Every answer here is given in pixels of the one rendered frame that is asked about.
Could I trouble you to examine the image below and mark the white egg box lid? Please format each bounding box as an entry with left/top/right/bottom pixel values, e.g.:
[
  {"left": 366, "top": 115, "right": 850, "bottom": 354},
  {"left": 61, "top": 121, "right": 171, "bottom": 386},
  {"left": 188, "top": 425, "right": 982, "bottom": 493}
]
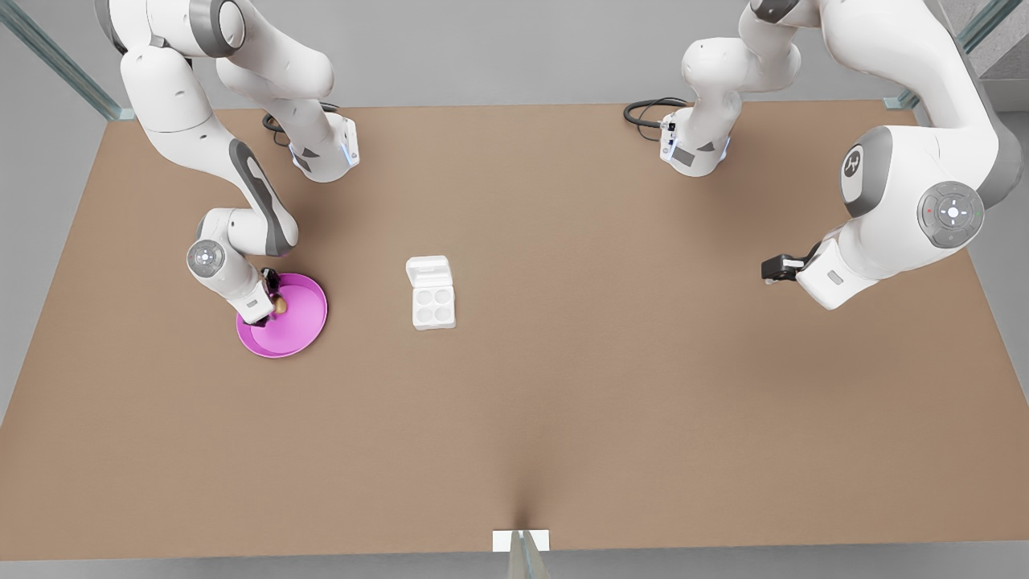
[{"left": 405, "top": 255, "right": 453, "bottom": 290}]

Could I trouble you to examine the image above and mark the white egg box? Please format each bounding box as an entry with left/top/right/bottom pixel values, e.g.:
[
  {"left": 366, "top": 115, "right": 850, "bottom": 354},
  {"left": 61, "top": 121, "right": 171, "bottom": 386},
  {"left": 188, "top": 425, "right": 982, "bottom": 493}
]
[{"left": 412, "top": 285, "right": 457, "bottom": 331}]

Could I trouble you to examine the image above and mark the pink round plate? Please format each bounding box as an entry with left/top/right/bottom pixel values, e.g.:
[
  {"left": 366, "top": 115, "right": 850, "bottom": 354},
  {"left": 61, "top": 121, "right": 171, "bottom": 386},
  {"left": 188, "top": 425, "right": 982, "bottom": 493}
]
[{"left": 236, "top": 273, "right": 329, "bottom": 359}]

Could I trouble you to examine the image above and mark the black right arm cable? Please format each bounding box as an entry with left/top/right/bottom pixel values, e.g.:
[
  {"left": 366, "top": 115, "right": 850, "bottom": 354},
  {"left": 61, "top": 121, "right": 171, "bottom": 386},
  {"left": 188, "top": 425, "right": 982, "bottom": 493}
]
[{"left": 262, "top": 102, "right": 342, "bottom": 149}]

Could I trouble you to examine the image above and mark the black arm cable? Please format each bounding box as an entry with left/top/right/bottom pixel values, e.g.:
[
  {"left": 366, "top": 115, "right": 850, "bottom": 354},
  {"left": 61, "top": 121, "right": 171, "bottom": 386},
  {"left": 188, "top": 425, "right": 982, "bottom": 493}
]
[
  {"left": 262, "top": 102, "right": 342, "bottom": 149},
  {"left": 623, "top": 97, "right": 691, "bottom": 144}
]

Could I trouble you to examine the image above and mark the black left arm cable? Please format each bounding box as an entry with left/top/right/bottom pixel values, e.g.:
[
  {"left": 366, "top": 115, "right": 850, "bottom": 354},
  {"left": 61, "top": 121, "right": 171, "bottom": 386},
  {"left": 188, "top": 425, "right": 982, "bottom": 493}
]
[{"left": 623, "top": 97, "right": 691, "bottom": 144}]

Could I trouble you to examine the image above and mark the silver frame post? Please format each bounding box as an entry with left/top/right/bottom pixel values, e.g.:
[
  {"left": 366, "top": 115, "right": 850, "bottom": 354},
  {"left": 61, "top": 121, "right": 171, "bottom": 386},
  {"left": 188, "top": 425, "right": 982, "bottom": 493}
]
[
  {"left": 883, "top": 0, "right": 1026, "bottom": 111},
  {"left": 492, "top": 529, "right": 551, "bottom": 579},
  {"left": 0, "top": 0, "right": 136, "bottom": 122}
]

